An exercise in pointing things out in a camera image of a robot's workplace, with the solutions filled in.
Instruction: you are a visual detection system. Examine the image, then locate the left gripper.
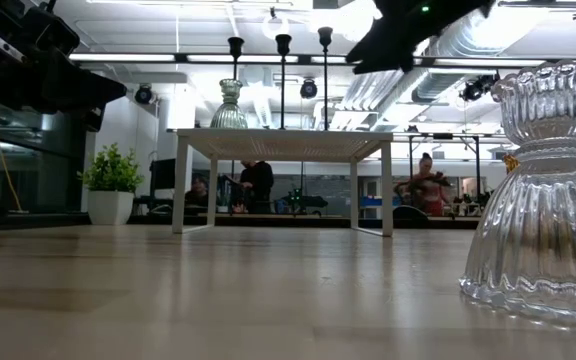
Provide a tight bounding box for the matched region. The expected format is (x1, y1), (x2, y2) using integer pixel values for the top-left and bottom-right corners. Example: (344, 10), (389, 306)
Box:
(17, 3), (128, 133)

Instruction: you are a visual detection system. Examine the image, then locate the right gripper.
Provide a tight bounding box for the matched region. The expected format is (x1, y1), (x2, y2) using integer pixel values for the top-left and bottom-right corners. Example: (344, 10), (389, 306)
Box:
(345, 0), (494, 76)

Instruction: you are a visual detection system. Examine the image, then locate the black tall candlestick holder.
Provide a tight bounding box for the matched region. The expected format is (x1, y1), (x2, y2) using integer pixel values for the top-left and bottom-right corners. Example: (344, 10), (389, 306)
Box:
(317, 26), (334, 131)
(274, 33), (293, 131)
(227, 35), (246, 82)

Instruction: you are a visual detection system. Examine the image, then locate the green glass candlestick holder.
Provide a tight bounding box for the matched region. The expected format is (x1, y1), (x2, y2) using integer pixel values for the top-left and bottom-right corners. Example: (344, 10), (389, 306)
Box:
(209, 78), (249, 130)

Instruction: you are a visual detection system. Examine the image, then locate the black ceiling spotlight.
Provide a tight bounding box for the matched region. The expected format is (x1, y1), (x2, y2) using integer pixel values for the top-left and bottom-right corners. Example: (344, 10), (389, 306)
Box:
(134, 84), (157, 106)
(299, 78), (319, 100)
(460, 73), (500, 103)

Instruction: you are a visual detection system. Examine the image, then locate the green plant in white pot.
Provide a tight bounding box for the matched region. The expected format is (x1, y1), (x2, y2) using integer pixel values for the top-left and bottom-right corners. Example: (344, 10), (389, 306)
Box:
(76, 143), (145, 226)

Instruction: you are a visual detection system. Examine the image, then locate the black computer monitor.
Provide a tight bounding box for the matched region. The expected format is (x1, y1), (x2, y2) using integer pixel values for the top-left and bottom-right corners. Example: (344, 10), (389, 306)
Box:
(149, 158), (177, 191)

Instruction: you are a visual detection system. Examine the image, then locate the white perforated metal shelf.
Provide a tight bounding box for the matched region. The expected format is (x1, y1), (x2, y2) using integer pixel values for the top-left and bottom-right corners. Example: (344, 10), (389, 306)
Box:
(170, 127), (395, 239)

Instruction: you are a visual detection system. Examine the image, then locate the person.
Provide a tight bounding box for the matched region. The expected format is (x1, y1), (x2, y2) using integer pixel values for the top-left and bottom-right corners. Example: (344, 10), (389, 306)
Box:
(237, 160), (276, 215)
(184, 174), (210, 209)
(394, 152), (452, 218)

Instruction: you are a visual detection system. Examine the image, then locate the clear glass candlestick holder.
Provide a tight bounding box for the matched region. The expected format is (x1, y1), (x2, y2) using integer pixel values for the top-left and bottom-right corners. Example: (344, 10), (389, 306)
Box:
(458, 58), (576, 326)

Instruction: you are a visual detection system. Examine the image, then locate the yellow broom handle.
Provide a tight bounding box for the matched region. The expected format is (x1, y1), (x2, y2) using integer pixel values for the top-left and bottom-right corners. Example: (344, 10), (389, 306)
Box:
(0, 102), (23, 214)

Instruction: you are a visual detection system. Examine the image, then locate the white ring ceiling lamp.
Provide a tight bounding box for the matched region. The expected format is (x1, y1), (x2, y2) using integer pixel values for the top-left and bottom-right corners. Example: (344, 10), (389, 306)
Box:
(261, 9), (291, 42)

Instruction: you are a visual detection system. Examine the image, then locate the black aluminium table frame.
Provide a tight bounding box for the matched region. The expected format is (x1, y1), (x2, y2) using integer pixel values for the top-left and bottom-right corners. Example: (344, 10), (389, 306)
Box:
(0, 209), (479, 231)

